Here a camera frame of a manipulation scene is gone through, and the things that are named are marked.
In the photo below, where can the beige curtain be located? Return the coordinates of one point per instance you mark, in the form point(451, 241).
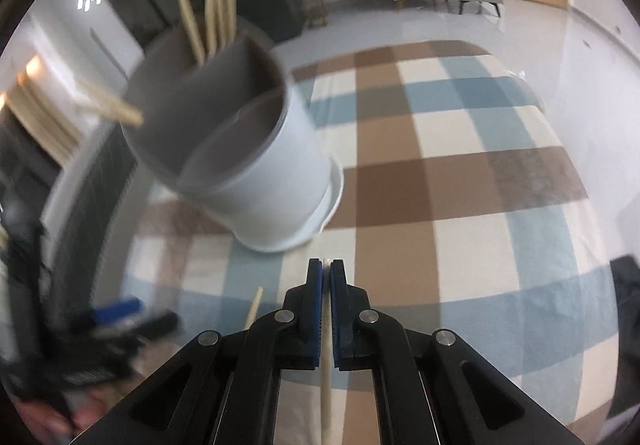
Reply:
point(42, 120)

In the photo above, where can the wooden chopstick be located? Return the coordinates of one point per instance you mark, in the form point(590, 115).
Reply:
point(220, 10)
point(211, 20)
point(230, 0)
point(112, 112)
point(254, 307)
point(192, 27)
point(117, 102)

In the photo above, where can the plaid tablecloth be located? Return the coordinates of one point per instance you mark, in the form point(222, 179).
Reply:
point(450, 225)

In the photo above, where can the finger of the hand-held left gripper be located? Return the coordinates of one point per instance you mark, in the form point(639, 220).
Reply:
point(117, 310)
point(155, 325)

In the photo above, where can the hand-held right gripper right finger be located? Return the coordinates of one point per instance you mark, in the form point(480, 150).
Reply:
point(339, 315)

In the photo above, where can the person's left hand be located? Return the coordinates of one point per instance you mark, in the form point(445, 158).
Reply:
point(40, 417)

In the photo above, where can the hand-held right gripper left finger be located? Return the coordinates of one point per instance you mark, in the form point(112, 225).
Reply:
point(315, 315)

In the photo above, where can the grey quilted mattress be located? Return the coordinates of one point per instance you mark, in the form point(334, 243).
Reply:
point(100, 225)

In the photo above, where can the white plastic bag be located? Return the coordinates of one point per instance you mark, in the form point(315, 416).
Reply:
point(525, 85)

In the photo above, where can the grey white utensil holder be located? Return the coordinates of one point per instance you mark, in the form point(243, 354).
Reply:
point(260, 165)

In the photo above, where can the white wardrobe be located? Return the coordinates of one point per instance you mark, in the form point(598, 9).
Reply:
point(85, 25)

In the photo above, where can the black bag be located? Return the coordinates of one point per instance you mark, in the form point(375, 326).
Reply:
point(625, 325)

